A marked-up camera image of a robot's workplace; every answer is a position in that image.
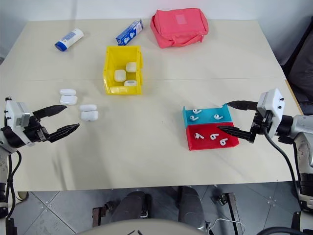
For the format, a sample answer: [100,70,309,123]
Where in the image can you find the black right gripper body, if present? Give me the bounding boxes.
[246,110,270,144]

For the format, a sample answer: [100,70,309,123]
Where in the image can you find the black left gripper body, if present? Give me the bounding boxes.
[23,114,51,144]

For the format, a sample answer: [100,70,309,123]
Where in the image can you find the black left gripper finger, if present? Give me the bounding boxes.
[32,105,68,121]
[48,123,81,143]

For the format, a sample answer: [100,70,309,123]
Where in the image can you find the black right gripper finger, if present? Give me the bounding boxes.
[216,125,252,140]
[226,100,259,111]

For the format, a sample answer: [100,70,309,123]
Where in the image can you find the yellow plastic bin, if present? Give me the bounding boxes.
[102,46,143,96]

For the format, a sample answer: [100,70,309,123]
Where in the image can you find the red plastic tray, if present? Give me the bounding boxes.
[185,122,240,151]

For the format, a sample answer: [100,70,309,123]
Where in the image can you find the blue plastic tray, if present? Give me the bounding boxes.
[182,103,234,128]

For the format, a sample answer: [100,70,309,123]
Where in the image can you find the black chair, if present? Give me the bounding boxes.
[280,17,313,116]

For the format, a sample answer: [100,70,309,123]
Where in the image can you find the white tube with blue cap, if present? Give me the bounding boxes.
[54,27,85,52]

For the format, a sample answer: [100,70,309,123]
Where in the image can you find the dark rounded robot leg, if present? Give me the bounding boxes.
[178,186,205,231]
[114,190,150,224]

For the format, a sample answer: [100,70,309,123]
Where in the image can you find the pink fabric bag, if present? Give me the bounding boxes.
[150,8,209,49]

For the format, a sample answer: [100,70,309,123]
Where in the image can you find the blue white milk carton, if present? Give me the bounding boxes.
[115,19,144,47]

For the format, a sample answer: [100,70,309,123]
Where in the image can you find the beige robot torso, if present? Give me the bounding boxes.
[77,218,198,235]

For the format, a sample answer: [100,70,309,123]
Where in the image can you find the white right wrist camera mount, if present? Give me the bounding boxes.
[256,88,286,137]

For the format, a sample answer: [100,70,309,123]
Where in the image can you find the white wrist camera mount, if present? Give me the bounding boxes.
[256,88,286,137]
[4,97,36,147]

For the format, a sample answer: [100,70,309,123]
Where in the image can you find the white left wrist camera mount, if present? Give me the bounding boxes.
[4,97,36,147]

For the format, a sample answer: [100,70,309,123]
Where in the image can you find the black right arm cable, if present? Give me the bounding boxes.
[261,121,305,213]

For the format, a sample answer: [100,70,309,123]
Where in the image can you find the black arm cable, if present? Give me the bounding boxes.
[261,121,305,213]
[4,149,22,221]

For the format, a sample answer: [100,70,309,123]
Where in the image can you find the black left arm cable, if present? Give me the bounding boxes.
[4,149,22,221]

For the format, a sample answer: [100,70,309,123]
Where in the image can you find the black metal stand frame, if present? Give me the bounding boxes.
[219,192,246,235]

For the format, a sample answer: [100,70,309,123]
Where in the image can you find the white floor cable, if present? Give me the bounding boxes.
[207,218,246,231]

